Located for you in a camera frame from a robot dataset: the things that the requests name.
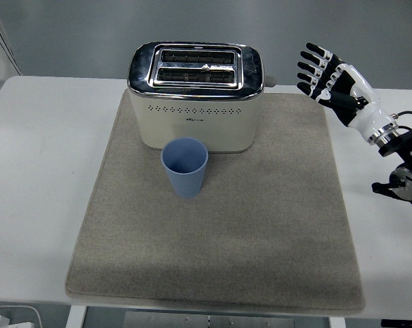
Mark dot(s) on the white table leg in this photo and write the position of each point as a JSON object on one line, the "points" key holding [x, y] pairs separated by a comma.
{"points": [[337, 323], [76, 317]]}

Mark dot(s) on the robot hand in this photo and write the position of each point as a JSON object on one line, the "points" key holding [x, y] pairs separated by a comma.
{"points": [[363, 106]]}

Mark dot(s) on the white chrome two-slot toaster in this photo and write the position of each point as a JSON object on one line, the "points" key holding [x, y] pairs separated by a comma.
{"points": [[192, 119]]}

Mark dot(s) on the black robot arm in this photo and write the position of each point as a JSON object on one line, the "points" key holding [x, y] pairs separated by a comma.
{"points": [[407, 160]]}

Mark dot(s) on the white plastic bin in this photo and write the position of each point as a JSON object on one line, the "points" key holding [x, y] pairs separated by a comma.
{"points": [[17, 316]]}

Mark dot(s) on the black device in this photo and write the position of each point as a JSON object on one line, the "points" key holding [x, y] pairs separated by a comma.
{"points": [[402, 324]]}

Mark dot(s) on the blue ribbed plastic cup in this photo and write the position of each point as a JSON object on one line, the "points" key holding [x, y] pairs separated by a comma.
{"points": [[185, 181]]}

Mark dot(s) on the beige felt mat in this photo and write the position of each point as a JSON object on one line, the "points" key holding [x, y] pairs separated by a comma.
{"points": [[192, 232]]}

